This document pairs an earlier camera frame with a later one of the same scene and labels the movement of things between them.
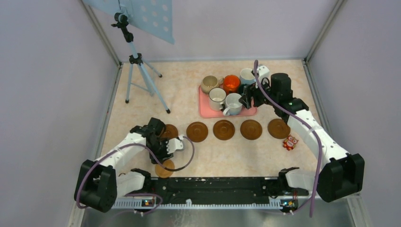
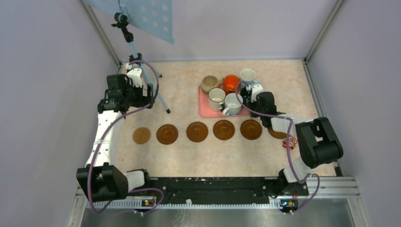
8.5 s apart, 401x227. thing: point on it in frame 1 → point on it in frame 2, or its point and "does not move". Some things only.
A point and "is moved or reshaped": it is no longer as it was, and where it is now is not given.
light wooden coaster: [162, 172] is moved or reshaped
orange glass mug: [231, 84] does not move
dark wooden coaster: [197, 131] does not move
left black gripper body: [158, 152] → [135, 98]
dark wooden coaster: [251, 129] does not move
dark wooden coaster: [223, 130] does not move
